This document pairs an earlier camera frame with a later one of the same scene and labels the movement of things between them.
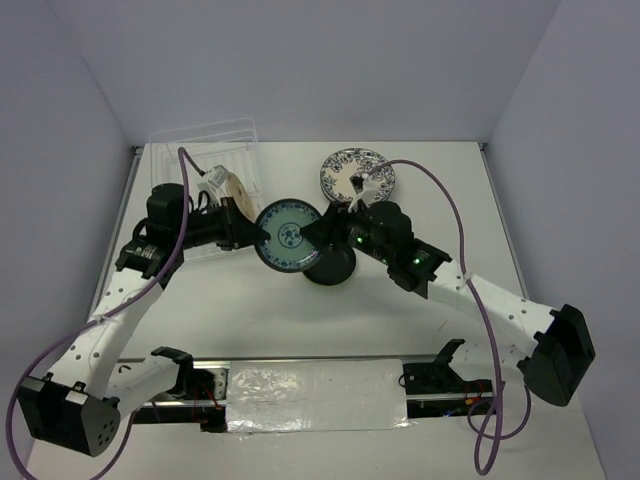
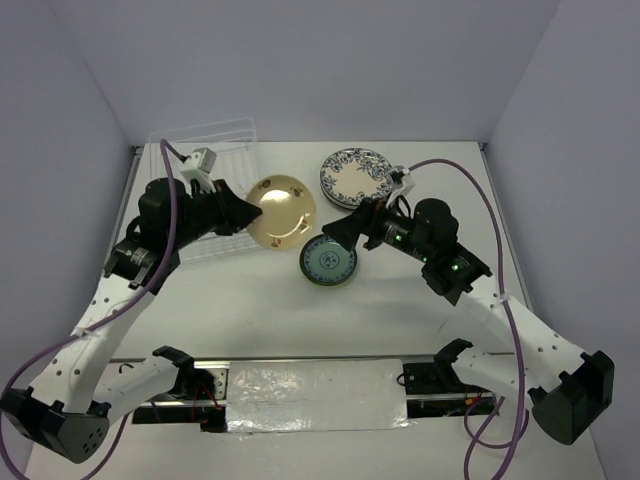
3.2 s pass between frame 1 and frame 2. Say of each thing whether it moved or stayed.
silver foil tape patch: stayed
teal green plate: moved
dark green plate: stayed
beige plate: moved
